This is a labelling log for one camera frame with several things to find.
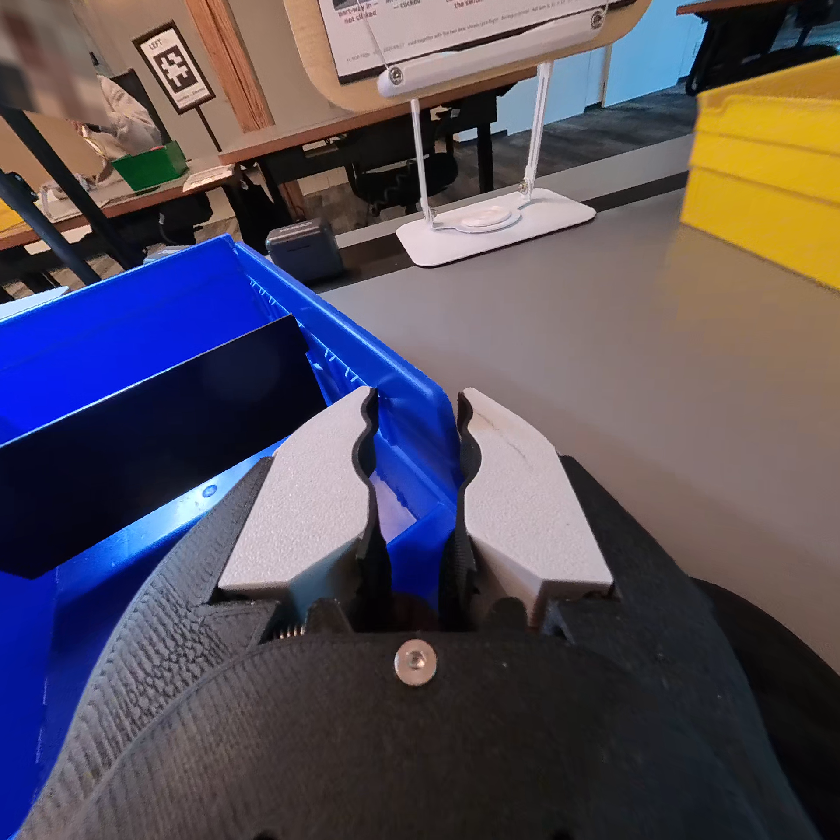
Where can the wooden pillar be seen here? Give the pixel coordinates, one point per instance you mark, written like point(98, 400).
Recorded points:
point(229, 65)

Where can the black white marker sign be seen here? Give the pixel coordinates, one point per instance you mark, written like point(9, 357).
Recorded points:
point(174, 69)

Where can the cardboard box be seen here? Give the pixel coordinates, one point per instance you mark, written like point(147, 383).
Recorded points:
point(39, 151)

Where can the black quilted wrist pad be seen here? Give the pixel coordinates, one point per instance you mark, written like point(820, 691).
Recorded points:
point(787, 722)

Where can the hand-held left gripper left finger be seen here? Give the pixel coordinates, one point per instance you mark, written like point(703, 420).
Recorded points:
point(302, 512)

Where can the black office chair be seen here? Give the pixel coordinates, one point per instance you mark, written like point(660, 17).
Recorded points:
point(400, 177)

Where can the green plastic bin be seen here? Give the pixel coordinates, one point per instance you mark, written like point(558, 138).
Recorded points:
point(151, 167)

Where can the wooden table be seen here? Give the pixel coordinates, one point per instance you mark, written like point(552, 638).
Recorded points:
point(144, 197)
point(315, 134)

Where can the black light stand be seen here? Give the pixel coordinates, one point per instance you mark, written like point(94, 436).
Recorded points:
point(46, 229)

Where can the blue plastic bin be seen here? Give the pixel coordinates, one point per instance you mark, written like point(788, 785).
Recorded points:
point(164, 308)

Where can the black slanted pole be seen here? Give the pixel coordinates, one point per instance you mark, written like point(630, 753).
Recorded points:
point(79, 190)

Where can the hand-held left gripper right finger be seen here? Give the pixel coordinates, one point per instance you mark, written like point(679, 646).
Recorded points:
point(531, 518)

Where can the yellow plastic bin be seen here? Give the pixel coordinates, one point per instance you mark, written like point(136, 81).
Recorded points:
point(768, 164)

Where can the grey desk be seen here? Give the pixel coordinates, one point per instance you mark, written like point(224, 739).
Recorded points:
point(558, 341)

